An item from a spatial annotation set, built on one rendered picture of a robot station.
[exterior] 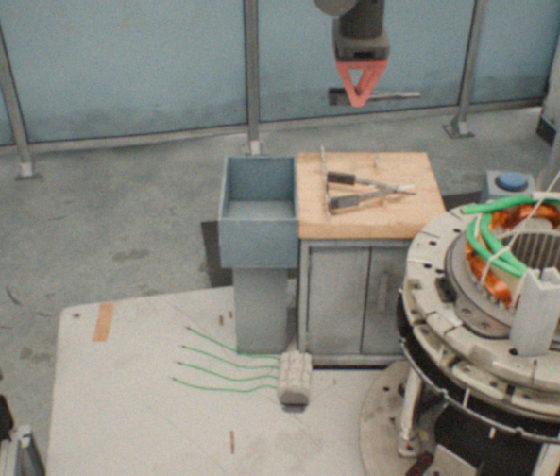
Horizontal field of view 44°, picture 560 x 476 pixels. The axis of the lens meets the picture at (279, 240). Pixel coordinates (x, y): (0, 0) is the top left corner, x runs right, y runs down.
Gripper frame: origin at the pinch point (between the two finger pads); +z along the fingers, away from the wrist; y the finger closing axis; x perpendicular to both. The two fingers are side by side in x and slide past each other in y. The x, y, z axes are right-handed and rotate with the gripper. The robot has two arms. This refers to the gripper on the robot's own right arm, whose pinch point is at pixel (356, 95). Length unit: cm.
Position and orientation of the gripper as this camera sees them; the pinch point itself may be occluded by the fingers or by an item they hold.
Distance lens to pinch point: 97.8
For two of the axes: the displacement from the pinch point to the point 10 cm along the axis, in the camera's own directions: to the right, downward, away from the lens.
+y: 0.2, 6.1, -7.9
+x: 10.0, -0.2, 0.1
